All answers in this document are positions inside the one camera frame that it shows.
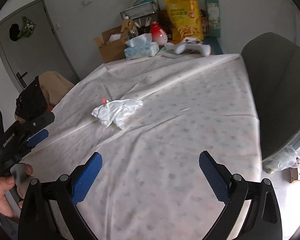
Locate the tall green box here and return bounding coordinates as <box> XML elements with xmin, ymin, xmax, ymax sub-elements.
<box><xmin>204</xmin><ymin>0</ymin><xmax>222</xmax><ymax>38</ymax></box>

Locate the black door handle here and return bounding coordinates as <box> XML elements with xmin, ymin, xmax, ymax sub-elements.
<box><xmin>16</xmin><ymin>72</ymin><xmax>28</xmax><ymax>87</ymax></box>

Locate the black wire basket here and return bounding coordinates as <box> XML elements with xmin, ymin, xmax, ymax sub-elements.
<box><xmin>120</xmin><ymin>2</ymin><xmax>157</xmax><ymax>20</ymax></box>

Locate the person's left forearm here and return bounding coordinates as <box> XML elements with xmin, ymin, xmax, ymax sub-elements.
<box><xmin>0</xmin><ymin>211</ymin><xmax>20</xmax><ymax>240</ymax></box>

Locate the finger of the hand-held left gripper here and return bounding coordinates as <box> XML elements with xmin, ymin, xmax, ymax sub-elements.
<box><xmin>25</xmin><ymin>112</ymin><xmax>55</xmax><ymax>132</ymax></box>
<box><xmin>26</xmin><ymin>129</ymin><xmax>49</xmax><ymax>148</ymax></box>

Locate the grey chair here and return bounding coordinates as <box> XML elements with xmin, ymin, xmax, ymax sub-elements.
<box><xmin>241</xmin><ymin>32</ymin><xmax>300</xmax><ymax>164</ymax></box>

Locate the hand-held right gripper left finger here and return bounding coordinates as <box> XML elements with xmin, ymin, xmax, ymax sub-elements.
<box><xmin>17</xmin><ymin>152</ymin><xmax>103</xmax><ymax>240</ymax></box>

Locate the yellow snack bag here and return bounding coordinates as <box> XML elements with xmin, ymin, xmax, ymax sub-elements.
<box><xmin>164</xmin><ymin>0</ymin><xmax>205</xmax><ymax>41</ymax></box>

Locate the black hanging hat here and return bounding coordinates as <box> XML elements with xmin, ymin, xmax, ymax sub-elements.
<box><xmin>9</xmin><ymin>23</ymin><xmax>20</xmax><ymax>41</ymax></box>

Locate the open cardboard box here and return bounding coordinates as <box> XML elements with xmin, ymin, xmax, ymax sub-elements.
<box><xmin>94</xmin><ymin>19</ymin><xmax>135</xmax><ymax>63</ymax></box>

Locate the black bag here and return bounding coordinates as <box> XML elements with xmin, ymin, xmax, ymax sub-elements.
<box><xmin>14</xmin><ymin>76</ymin><xmax>50</xmax><ymax>120</ymax></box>

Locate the person's left hand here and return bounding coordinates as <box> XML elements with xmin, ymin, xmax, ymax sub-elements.
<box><xmin>0</xmin><ymin>164</ymin><xmax>33</xmax><ymax>217</ymax></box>

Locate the white tissue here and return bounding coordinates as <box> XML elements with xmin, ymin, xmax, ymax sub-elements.
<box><xmin>91</xmin><ymin>99</ymin><xmax>143</xmax><ymax>130</ymax></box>

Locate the grey door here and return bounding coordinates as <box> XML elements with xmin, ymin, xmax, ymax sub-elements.
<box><xmin>0</xmin><ymin>0</ymin><xmax>81</xmax><ymax>93</ymax></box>

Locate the blue flat box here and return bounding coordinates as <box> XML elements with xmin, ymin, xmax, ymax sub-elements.
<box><xmin>204</xmin><ymin>37</ymin><xmax>223</xmax><ymax>55</ymax></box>

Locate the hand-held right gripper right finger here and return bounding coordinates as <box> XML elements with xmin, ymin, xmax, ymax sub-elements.
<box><xmin>199</xmin><ymin>151</ymin><xmax>283</xmax><ymax>240</ymax></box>

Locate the white game controller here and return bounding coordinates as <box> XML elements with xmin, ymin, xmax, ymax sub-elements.
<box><xmin>175</xmin><ymin>38</ymin><xmax>212</xmax><ymax>57</ymax></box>

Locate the beige chair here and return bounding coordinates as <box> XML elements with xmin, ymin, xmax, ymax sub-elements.
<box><xmin>39</xmin><ymin>71</ymin><xmax>75</xmax><ymax>105</ymax></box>

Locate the blue tissue box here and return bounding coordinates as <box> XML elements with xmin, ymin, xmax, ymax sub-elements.
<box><xmin>124</xmin><ymin>34</ymin><xmax>160</xmax><ymax>60</ymax></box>

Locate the red and white vase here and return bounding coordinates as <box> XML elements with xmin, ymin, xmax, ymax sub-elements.
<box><xmin>149</xmin><ymin>22</ymin><xmax>168</xmax><ymax>43</ymax></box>

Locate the green hanging plush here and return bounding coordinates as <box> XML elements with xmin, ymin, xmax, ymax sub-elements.
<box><xmin>17</xmin><ymin>16</ymin><xmax>36</xmax><ymax>38</ymax></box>

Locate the white patterned tablecloth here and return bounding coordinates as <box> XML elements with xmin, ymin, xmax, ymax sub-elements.
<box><xmin>21</xmin><ymin>54</ymin><xmax>263</xmax><ymax>240</ymax></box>

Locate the clear plastic bag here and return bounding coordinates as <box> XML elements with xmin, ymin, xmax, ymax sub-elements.
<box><xmin>262</xmin><ymin>145</ymin><xmax>300</xmax><ymax>173</ymax></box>

